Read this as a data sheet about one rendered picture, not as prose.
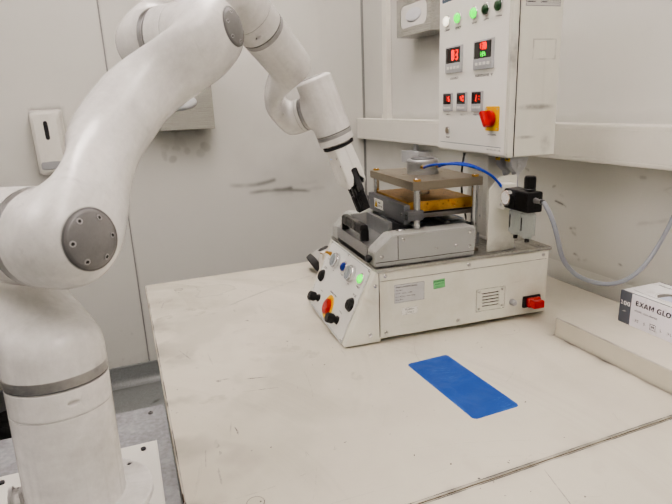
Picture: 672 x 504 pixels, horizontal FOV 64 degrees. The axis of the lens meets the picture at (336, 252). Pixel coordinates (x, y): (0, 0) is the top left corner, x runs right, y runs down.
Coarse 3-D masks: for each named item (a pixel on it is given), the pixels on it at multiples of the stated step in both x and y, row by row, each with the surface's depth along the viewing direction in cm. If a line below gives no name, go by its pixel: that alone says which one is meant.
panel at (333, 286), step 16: (352, 256) 132; (336, 272) 138; (368, 272) 121; (320, 288) 145; (336, 288) 135; (352, 288) 126; (320, 304) 141; (336, 304) 132; (352, 304) 123; (336, 336) 126
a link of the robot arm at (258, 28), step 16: (144, 0) 86; (160, 0) 86; (176, 0) 86; (240, 0) 90; (256, 0) 93; (128, 16) 83; (240, 16) 92; (256, 16) 94; (272, 16) 97; (128, 32) 82; (256, 32) 97; (272, 32) 98; (128, 48) 83
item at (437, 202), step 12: (384, 192) 140; (396, 192) 139; (408, 192) 138; (420, 192) 135; (432, 192) 137; (444, 192) 136; (456, 192) 135; (408, 204) 125; (420, 204) 125; (432, 204) 126; (444, 204) 127; (456, 204) 126; (468, 204) 129; (432, 216) 127
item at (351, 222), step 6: (342, 216) 138; (348, 216) 136; (342, 222) 139; (348, 222) 134; (354, 222) 130; (360, 222) 128; (342, 228) 139; (348, 228) 139; (354, 228) 130; (360, 228) 126; (366, 228) 126; (360, 234) 126; (366, 234) 126; (360, 240) 127; (366, 240) 127
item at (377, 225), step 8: (368, 216) 140; (376, 216) 134; (368, 224) 141; (376, 224) 135; (384, 224) 130; (344, 232) 138; (352, 232) 136; (376, 232) 135; (344, 240) 139; (352, 240) 132; (360, 248) 127
